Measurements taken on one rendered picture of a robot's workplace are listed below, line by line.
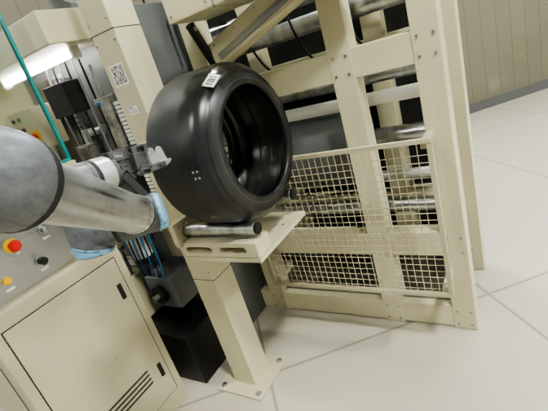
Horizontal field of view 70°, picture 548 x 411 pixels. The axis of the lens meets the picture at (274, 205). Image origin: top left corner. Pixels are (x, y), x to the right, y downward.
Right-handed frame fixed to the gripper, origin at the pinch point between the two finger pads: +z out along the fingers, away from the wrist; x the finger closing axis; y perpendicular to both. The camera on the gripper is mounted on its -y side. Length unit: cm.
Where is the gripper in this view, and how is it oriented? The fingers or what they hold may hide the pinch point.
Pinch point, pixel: (167, 162)
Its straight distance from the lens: 121.3
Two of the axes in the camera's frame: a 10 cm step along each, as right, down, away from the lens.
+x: -8.4, 0.5, 5.5
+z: 5.0, -3.3, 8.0
